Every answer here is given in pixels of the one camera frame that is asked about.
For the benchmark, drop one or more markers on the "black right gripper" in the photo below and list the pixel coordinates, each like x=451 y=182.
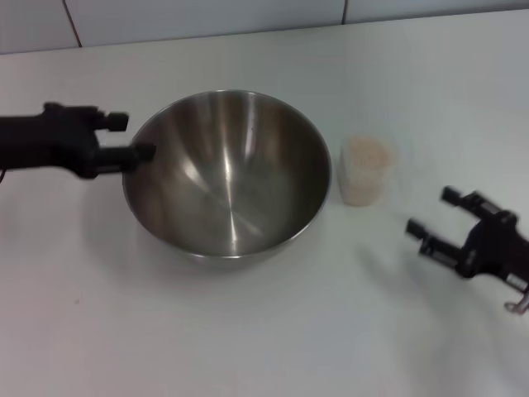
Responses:
x=494 y=248

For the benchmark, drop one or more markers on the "clear plastic cup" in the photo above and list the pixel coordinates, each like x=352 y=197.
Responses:
x=363 y=182

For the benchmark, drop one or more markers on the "stainless steel mixing bowl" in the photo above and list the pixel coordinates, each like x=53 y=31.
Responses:
x=231 y=178

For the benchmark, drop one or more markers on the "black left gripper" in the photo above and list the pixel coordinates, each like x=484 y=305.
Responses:
x=45 y=142

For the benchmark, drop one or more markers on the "white rice grains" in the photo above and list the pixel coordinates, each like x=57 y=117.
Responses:
x=367 y=157

